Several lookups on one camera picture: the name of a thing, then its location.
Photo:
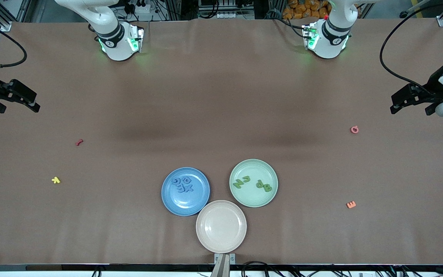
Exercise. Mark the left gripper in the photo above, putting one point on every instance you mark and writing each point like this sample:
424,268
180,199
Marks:
434,87

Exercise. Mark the green foam letter B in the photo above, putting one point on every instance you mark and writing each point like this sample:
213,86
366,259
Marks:
267,188

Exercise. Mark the green foam letter d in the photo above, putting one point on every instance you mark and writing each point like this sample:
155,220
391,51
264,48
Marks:
262,184

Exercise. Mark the blue foam letter c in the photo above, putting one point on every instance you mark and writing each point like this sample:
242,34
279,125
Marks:
173,180

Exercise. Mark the green foam letter u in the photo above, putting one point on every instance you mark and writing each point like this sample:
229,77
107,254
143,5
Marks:
247,180

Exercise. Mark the blue foam letter a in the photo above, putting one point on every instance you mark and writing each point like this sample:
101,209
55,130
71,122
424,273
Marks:
184,180

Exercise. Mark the blue foam letter m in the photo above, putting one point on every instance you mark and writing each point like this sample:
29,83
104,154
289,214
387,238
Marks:
180,188

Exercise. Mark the green foam letter s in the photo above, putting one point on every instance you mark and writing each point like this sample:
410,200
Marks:
238,183

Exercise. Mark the blue foam letter x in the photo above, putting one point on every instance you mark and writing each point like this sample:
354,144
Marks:
189,188

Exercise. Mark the pink foam letter Q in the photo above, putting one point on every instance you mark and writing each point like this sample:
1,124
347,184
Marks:
352,129

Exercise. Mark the red foam letter r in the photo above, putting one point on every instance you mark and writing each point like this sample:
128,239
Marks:
78,143

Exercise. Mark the yellow foam letter k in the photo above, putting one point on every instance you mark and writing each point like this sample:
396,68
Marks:
55,179

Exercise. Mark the orange foam letter E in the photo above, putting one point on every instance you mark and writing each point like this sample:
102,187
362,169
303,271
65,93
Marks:
351,204

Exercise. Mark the pile of orange fruit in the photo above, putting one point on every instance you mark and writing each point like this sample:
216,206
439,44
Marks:
298,9

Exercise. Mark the pale green round plate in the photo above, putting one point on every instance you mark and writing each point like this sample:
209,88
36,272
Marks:
252,196

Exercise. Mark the brown table cover sheet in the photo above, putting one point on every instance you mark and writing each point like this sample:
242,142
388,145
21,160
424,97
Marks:
221,96

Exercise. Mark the white power strip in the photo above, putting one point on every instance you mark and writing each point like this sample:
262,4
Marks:
227,15

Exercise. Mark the blue round plate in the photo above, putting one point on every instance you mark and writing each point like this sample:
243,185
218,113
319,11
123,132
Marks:
196,204

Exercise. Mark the beige round plate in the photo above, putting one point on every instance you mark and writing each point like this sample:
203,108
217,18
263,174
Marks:
221,227

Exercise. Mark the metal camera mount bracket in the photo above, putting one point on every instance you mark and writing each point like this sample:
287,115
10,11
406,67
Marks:
225,257

